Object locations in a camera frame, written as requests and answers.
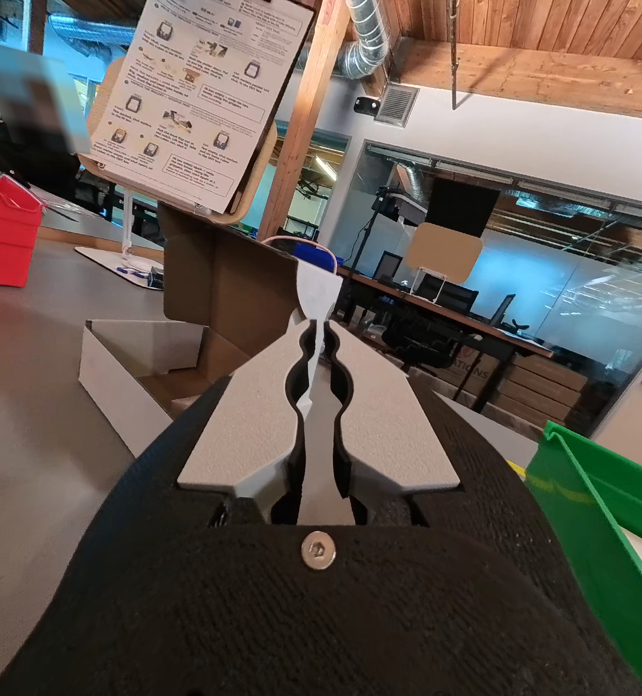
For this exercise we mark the yellow tape strip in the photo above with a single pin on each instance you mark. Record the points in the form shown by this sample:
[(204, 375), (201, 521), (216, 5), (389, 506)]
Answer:
[(516, 468)]

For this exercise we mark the wooden work table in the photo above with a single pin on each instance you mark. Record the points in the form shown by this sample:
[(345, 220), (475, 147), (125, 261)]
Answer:
[(495, 326)]

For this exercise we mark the white plastic object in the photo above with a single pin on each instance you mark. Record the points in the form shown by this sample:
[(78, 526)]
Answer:
[(109, 258)]

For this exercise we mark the tan rounded board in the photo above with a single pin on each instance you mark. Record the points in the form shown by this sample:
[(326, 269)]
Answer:
[(446, 253)]

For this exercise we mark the black wall device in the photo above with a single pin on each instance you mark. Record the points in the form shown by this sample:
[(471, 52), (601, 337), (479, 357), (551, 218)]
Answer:
[(367, 104)]

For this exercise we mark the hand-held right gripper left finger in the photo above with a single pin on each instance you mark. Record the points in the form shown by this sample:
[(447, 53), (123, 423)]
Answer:
[(239, 429)]

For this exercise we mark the green plastic bin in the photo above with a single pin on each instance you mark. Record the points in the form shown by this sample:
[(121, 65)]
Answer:
[(598, 522)]

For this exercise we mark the printed instruction sheet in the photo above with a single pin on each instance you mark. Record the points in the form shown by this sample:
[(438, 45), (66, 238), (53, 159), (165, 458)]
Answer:
[(201, 98)]

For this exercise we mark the instruction sheet on board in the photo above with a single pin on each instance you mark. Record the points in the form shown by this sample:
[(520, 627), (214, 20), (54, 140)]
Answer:
[(256, 185)]

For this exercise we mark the red plastic bin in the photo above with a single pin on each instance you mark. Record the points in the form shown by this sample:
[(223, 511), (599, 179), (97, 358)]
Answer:
[(0, 239)]

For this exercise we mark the silver flexible duct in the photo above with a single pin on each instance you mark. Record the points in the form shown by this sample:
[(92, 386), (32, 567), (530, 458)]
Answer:
[(367, 38)]

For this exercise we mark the blue plastic bin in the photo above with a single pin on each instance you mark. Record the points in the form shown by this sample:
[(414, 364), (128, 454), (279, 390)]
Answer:
[(310, 253)]

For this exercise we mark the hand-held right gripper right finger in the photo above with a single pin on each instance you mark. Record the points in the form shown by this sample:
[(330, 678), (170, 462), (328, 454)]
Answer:
[(397, 429)]

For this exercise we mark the black flat panel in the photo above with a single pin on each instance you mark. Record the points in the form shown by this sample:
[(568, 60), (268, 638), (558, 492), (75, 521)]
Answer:
[(462, 206)]

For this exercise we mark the cardboard box stack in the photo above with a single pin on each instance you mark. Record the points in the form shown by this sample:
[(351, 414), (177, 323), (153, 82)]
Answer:
[(538, 386)]

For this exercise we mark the white cardboard mailer box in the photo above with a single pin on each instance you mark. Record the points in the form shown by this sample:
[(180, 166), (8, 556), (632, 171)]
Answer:
[(114, 370)]

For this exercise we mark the wall air vent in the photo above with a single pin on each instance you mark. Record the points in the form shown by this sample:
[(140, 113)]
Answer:
[(396, 104)]

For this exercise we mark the wooden pillar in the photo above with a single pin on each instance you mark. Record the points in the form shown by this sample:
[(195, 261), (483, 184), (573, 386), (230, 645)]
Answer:
[(304, 119)]

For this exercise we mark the black mesh office chair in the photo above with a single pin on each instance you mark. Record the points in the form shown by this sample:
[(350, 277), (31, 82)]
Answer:
[(419, 337)]

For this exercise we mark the black blue camera package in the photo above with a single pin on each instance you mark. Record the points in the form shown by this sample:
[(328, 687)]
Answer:
[(155, 278)]

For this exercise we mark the glass partition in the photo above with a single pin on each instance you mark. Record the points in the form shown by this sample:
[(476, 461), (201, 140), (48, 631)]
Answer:
[(571, 283)]

